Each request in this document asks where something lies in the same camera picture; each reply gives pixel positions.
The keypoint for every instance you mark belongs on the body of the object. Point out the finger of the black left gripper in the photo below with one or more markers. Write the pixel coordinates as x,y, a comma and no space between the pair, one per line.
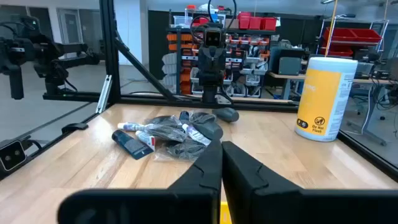
210,60
215,60

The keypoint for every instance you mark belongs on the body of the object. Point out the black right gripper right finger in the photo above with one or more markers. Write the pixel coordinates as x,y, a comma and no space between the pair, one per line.
280,205

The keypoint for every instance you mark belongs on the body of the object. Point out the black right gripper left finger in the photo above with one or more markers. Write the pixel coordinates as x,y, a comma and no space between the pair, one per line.
174,205

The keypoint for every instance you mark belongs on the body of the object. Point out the shelf with orange white bins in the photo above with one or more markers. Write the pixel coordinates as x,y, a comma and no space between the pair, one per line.
186,77

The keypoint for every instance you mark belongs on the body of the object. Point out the clear plastic box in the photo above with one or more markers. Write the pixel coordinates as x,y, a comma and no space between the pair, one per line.
183,21

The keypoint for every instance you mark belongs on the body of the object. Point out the yellow plastic basket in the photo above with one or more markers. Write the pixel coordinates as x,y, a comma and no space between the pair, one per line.
226,214

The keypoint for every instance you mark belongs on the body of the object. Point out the wooden desk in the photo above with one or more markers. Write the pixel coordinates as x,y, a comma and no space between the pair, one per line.
286,76

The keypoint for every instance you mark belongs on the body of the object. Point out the dark navy flat tube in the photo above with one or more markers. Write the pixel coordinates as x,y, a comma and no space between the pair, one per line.
132,144

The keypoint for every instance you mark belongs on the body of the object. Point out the grey equipment box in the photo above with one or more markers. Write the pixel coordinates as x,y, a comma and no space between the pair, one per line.
289,66

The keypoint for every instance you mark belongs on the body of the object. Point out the yellow white wipes canister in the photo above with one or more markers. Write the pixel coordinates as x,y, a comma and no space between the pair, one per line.
323,99

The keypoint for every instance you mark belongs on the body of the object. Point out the wide red plastic bin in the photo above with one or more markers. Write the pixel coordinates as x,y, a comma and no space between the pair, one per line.
351,35

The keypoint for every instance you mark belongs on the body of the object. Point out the white metal rack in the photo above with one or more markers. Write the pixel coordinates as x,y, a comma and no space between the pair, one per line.
377,21

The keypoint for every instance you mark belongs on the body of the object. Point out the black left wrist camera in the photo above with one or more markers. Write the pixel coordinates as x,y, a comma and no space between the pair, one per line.
213,37

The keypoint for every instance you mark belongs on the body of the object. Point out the black aluminium cell frame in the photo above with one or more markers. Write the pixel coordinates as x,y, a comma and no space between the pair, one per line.
109,46

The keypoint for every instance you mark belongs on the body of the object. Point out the silver aluminium bracket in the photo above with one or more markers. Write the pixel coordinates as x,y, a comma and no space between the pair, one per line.
104,93

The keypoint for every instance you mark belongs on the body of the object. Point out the black depth camera box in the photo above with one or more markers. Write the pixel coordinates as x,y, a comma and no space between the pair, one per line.
12,155

